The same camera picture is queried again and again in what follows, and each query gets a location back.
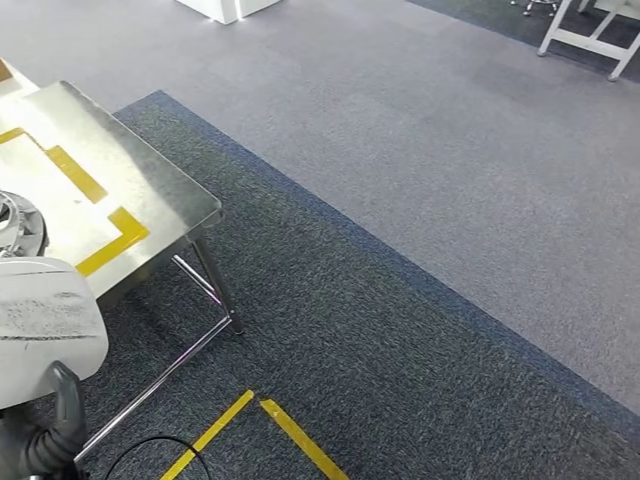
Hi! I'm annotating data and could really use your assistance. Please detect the grey round metal part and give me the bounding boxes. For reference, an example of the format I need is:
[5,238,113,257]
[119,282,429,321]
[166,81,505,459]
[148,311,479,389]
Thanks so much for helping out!
[0,190,50,260]

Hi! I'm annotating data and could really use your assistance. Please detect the metal chair casters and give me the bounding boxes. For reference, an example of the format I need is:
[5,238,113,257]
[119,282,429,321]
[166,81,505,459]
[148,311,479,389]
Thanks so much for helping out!
[509,0,560,18]

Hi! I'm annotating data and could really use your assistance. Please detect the white curved shell part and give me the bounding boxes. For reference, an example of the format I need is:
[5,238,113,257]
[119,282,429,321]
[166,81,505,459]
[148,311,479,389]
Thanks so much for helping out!
[0,256,110,411]

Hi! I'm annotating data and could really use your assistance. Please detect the yellow floor tape outline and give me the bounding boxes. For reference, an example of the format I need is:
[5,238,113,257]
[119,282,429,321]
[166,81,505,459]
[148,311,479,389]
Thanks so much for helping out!
[158,389,351,480]

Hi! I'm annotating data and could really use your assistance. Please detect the steel workbench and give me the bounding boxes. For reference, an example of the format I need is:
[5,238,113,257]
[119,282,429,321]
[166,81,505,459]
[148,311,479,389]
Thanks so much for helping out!
[0,59,246,465]

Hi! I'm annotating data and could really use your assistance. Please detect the yellow tape on workbench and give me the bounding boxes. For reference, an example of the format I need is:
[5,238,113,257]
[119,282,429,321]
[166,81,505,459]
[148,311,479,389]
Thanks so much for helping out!
[0,127,150,278]

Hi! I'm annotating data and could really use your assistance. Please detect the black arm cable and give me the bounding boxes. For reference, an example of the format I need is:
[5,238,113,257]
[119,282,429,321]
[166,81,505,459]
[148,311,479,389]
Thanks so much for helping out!
[102,434,214,480]

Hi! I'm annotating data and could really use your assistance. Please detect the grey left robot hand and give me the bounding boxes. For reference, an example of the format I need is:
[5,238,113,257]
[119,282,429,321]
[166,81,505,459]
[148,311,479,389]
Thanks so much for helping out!
[50,360,89,458]

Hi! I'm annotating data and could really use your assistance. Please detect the white table frame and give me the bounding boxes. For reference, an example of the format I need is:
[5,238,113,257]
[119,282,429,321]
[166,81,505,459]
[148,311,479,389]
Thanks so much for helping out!
[537,0,640,83]

